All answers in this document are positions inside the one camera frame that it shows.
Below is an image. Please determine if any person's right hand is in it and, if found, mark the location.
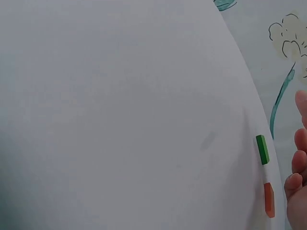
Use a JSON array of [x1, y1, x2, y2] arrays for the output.
[[284, 90, 307, 230]]

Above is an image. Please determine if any green rectangular block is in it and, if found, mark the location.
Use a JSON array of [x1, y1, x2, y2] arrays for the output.
[[255, 135, 271, 166]]

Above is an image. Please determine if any orange rectangular block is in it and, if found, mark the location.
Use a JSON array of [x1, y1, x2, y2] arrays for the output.
[[264, 182, 276, 219]]

